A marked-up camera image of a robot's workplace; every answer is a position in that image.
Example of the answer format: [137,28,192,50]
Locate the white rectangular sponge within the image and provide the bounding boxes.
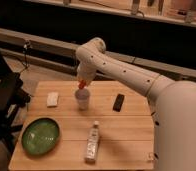
[47,92,59,107]

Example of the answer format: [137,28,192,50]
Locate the black rectangular remote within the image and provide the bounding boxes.
[113,94,125,112]

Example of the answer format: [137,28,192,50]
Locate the wooden folding table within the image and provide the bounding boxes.
[9,81,153,171]

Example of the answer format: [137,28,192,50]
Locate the black stand at left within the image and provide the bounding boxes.
[0,53,30,153]

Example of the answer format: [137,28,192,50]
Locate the clear plastic bottle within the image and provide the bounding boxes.
[84,121,100,163]

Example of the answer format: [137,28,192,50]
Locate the red orange pepper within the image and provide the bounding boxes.
[78,80,86,89]

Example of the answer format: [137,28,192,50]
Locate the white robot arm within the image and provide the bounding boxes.
[75,37,196,171]

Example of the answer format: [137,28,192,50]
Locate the green round plate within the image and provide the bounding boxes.
[21,118,60,156]

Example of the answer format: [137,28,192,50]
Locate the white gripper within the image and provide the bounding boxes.
[77,67,96,85]

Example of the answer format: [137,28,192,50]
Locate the black hanging cable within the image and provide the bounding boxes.
[22,40,32,72]

